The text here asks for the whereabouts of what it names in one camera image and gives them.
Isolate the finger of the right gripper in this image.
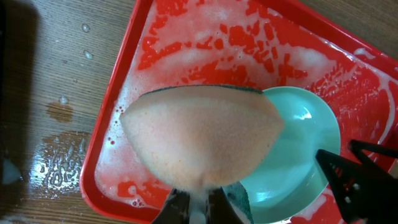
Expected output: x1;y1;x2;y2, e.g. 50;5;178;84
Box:
315;149;397;224
349;139;397;171

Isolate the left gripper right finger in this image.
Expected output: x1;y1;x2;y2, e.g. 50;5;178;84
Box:
206;188;243;224

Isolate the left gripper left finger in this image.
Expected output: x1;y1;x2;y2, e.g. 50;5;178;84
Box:
152;189;190;224

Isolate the pink sponge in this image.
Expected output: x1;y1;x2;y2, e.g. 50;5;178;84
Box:
120;85;284;223

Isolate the light blue plate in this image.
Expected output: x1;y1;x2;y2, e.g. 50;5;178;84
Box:
235;86;341;223

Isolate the red plastic tray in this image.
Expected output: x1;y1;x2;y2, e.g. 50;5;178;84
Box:
80;1;397;223

